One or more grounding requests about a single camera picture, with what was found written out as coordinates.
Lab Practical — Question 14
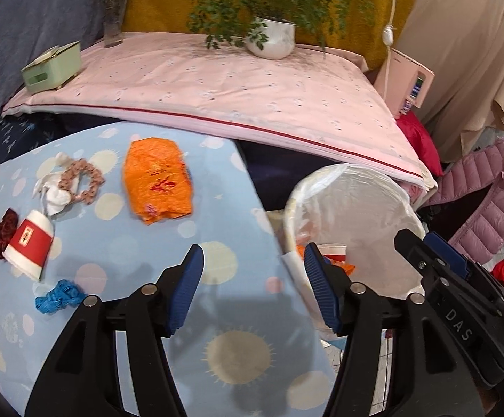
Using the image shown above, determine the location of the dark red velvet scrunchie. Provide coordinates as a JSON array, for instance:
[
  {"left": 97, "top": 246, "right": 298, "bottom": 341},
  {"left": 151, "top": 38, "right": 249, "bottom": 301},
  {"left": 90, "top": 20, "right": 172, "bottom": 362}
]
[{"left": 0, "top": 208, "right": 19, "bottom": 260}]

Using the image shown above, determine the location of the small orange plastic bag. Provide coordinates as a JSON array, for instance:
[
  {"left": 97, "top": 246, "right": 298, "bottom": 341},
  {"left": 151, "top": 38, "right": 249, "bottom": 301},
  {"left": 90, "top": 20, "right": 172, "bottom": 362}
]
[{"left": 122, "top": 138, "right": 193, "bottom": 225}]

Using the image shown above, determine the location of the large orange plastic bag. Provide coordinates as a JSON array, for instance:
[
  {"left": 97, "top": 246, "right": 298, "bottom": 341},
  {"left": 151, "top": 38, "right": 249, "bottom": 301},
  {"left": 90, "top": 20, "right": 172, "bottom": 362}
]
[{"left": 320, "top": 245, "right": 355, "bottom": 275}]

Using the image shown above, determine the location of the white trash bag bin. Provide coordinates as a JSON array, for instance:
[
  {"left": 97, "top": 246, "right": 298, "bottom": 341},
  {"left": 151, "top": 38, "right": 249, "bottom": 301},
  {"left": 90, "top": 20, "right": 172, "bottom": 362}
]
[{"left": 282, "top": 164, "right": 425, "bottom": 341}]

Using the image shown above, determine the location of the pink down jacket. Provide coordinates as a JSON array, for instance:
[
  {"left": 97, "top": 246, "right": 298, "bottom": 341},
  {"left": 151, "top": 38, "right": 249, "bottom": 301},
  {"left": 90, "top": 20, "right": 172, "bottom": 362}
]
[{"left": 418, "top": 138, "right": 504, "bottom": 264}]

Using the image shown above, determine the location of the red white paper cup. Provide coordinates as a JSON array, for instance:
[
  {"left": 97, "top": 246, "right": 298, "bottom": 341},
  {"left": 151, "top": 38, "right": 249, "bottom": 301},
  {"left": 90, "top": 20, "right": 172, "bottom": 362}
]
[{"left": 3, "top": 210, "right": 55, "bottom": 281}]

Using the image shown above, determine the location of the red garment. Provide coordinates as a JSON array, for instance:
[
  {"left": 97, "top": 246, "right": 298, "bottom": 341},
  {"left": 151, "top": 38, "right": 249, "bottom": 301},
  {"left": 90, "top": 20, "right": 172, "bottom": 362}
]
[{"left": 396, "top": 111, "right": 443, "bottom": 177}]

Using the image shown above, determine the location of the light blue dotted tablecloth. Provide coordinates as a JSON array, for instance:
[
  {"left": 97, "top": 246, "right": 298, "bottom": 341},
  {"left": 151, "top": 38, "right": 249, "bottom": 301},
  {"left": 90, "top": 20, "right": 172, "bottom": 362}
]
[{"left": 0, "top": 122, "right": 335, "bottom": 416}]

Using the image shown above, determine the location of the pink appliance box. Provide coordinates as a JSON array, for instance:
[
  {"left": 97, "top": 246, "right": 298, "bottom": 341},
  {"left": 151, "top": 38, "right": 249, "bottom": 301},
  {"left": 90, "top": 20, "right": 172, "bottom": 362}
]
[{"left": 374, "top": 48, "right": 435, "bottom": 118}]

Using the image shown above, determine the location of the brown leopard scrunchie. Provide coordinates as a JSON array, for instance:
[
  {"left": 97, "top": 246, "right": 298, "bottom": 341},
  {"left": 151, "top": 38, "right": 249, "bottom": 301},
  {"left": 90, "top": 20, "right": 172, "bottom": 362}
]
[{"left": 57, "top": 158, "right": 105, "bottom": 205}]

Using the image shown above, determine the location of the pink quilted cover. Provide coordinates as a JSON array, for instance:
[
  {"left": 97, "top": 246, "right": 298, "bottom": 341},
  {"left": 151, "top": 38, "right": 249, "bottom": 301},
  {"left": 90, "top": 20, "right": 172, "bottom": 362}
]
[{"left": 3, "top": 32, "right": 437, "bottom": 192}]

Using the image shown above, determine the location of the beige curtain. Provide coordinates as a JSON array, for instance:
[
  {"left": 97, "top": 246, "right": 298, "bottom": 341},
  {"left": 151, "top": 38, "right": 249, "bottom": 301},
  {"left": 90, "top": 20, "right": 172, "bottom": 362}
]
[{"left": 396, "top": 0, "right": 504, "bottom": 163}]

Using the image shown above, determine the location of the navy patterned cloth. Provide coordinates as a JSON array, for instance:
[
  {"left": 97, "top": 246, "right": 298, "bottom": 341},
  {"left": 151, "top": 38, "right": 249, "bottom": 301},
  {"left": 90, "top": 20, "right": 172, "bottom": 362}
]
[{"left": 0, "top": 112, "right": 114, "bottom": 165}]

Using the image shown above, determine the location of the green tissue box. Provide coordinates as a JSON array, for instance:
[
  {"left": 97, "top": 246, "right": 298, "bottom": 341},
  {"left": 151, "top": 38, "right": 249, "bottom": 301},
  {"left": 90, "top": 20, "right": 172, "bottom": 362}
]
[{"left": 21, "top": 41, "right": 82, "bottom": 94}]

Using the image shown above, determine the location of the potted plant white pot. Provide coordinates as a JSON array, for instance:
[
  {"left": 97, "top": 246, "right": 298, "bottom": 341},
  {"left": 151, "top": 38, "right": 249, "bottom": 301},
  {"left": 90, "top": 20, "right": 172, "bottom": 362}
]
[{"left": 187, "top": 0, "right": 375, "bottom": 49}]

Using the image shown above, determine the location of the mustard yellow blanket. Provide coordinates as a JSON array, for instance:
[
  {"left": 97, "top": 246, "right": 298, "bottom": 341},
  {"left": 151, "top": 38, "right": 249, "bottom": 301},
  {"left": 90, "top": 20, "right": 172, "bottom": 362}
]
[{"left": 122, "top": 0, "right": 415, "bottom": 70}]

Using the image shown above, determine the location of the white cable with switch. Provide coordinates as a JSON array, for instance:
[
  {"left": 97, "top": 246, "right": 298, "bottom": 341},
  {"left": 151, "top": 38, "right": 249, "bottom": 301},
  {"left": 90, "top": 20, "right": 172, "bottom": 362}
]
[{"left": 382, "top": 0, "right": 399, "bottom": 92}]

